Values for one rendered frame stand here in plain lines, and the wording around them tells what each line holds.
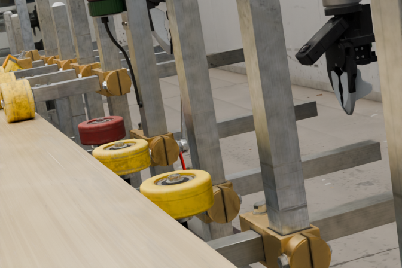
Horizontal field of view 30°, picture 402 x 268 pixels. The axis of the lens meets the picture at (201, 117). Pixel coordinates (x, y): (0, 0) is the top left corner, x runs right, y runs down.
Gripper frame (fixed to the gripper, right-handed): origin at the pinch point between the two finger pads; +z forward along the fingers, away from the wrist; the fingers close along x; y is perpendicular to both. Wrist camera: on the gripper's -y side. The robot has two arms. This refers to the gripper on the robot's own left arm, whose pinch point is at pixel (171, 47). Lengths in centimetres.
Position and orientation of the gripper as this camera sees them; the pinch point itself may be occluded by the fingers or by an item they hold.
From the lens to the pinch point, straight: 139.5
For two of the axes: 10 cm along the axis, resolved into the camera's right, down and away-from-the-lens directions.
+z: 1.6, 9.7, 1.7
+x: -9.3, 2.0, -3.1
